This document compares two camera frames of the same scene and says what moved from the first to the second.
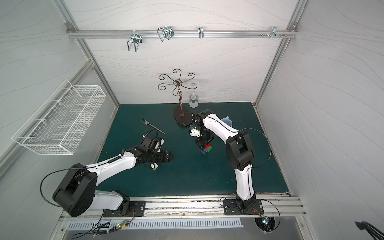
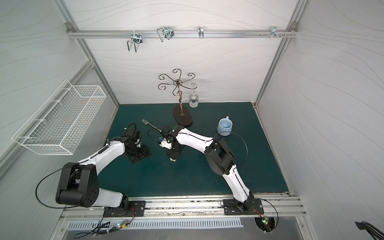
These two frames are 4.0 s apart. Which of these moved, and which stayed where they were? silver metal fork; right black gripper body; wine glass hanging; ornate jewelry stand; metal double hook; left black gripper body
Moved: left black gripper body; right black gripper body
Stayed: silver metal fork; wine glass hanging; metal double hook; ornate jewelry stand
